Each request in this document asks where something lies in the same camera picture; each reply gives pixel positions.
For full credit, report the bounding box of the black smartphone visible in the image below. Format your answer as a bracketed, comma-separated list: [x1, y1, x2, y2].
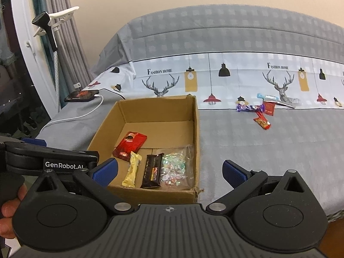
[64, 89, 100, 103]

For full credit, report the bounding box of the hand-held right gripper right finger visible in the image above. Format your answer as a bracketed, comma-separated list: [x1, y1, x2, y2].
[206, 160, 309, 217]

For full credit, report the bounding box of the white plastic hanger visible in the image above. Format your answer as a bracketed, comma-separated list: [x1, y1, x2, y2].
[33, 6, 80, 37]

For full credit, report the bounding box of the square red packet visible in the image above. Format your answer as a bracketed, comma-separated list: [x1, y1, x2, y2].
[262, 101, 276, 117]

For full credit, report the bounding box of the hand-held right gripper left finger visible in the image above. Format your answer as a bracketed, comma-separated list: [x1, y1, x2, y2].
[32, 158, 135, 215]

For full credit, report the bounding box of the red coffee sachet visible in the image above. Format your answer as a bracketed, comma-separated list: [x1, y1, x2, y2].
[112, 131, 148, 162]

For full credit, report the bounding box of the grey curtain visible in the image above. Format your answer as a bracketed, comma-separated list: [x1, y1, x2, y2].
[40, 0, 92, 90]

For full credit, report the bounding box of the dark chocolate bar wrapper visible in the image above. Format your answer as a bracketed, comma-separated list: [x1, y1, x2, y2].
[140, 153, 165, 189]

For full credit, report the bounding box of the person's left hand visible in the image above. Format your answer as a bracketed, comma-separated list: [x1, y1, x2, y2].
[0, 183, 28, 240]

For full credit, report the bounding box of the braided steamer hose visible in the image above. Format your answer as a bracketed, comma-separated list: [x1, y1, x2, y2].
[54, 51, 62, 113]

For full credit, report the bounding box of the purple candy wrapper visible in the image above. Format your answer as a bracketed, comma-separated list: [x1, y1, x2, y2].
[236, 103, 265, 113]

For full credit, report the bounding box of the white charging cable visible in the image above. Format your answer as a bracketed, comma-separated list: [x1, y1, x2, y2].
[39, 94, 104, 133]

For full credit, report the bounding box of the silver stick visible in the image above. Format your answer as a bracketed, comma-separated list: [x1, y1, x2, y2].
[265, 99, 296, 109]

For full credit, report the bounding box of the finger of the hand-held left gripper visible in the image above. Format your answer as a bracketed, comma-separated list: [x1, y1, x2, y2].
[20, 138, 47, 148]

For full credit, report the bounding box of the clear bag of candies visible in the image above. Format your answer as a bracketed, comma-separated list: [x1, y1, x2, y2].
[160, 144, 194, 187]

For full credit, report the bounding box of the small red gold candy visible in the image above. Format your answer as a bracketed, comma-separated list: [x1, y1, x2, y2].
[253, 111, 272, 130]

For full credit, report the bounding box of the white door frame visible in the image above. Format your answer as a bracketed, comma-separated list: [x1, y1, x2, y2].
[9, 0, 61, 119]

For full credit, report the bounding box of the deer print duvet cover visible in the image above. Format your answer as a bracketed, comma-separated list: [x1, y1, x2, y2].
[90, 4, 344, 111]

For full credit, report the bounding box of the yellow snack packet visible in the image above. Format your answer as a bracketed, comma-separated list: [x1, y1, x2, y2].
[122, 151, 143, 188]

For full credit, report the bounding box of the black steamer head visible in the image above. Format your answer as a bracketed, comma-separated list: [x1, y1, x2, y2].
[32, 11, 58, 52]

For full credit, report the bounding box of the brown cardboard box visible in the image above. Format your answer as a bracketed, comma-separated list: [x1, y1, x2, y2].
[86, 94, 205, 205]

